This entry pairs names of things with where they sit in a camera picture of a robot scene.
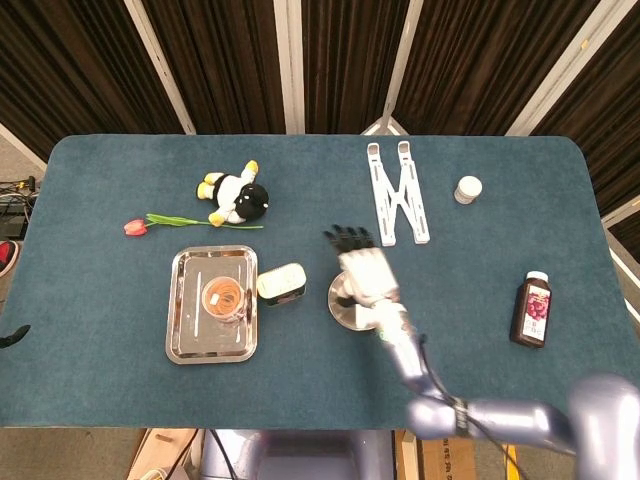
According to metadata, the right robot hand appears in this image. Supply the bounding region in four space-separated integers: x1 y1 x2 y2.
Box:
322 224 401 309

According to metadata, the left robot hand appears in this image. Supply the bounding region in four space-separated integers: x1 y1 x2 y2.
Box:
0 324 31 349

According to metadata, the black luncheon meat can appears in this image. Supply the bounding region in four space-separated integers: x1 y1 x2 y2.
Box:
255 262 308 307

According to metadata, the clear tub of rubber bands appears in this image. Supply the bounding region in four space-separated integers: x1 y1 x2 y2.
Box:
201 276 253 324

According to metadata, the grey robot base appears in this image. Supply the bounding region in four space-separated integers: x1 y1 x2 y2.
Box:
199 428 396 480

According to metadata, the small white cream jar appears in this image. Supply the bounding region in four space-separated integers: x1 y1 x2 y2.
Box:
453 175 484 205

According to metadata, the round steel plate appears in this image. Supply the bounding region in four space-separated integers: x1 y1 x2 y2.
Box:
327 272 396 332

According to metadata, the white folding laptop stand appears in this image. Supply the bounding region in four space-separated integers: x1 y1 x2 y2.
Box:
366 141 432 248

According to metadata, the blue table cloth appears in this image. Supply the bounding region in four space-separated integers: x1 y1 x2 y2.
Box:
0 133 634 430

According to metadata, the black and white plush penguin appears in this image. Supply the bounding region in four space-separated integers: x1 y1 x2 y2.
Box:
195 159 271 228

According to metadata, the artificial red tulip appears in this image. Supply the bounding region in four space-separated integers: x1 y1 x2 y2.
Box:
123 213 265 238

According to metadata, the dark grape juice bottle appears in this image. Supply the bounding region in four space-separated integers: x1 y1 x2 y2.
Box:
509 270 553 349

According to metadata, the rectangular steel tray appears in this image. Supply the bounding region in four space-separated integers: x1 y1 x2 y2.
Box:
164 244 260 365

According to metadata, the light wooden crate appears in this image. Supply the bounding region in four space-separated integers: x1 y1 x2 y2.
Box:
127 428 201 480

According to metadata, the brown cardboard box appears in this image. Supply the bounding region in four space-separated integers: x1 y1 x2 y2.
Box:
394 428 506 480

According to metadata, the dark brown curtain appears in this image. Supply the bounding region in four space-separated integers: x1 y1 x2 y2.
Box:
0 0 640 246

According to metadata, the black floor cable bundle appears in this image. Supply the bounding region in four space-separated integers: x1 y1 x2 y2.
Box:
0 174 41 240

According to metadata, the white partition frame post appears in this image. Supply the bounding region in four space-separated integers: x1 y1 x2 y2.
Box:
359 0 426 136
123 0 197 135
272 0 306 135
505 0 617 137

